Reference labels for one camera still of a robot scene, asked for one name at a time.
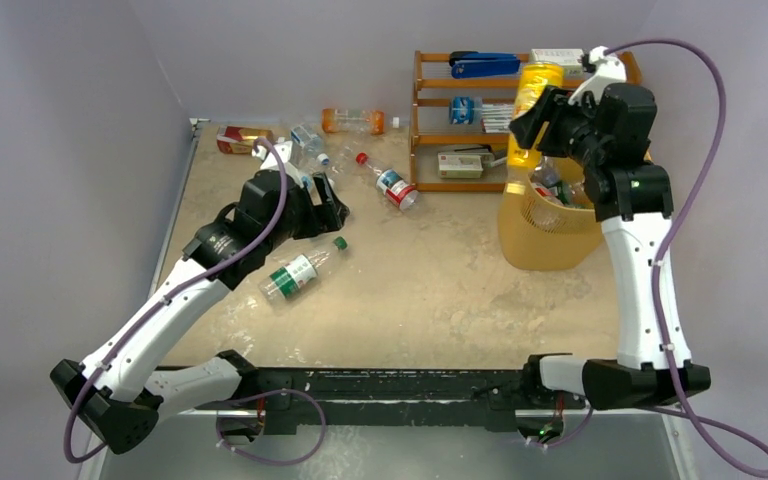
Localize yellow plastic bin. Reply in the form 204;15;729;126
497;158;603;271

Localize green label bottle green cap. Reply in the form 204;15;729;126
258;236;349;305

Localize blue stapler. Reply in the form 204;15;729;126
448;51;522;79

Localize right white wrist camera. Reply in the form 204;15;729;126
567;46;627;106

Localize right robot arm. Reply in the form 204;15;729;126
510;83;712;410

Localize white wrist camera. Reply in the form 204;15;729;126
567;46;627;106
252;137;311;188

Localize coloured marker pack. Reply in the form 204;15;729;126
480;103;514;134

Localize white box lower shelf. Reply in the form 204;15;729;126
437;152;484;180

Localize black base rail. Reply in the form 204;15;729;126
210;367;585;435

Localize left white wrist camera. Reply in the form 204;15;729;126
252;137;311;188

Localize aluminium frame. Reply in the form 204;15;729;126
75;117;690;480

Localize blue tape roll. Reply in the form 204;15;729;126
448;96;483;125

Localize brown tea bottle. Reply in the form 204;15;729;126
216;125;275;155

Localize orange label bottle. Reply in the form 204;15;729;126
321;108;406;135

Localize wooden shelf rack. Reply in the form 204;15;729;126
409;50;644;194

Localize white green box top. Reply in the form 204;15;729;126
529;48;586;78

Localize red label bottle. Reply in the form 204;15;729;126
355;152;419;211

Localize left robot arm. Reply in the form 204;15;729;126
50;170;350;454

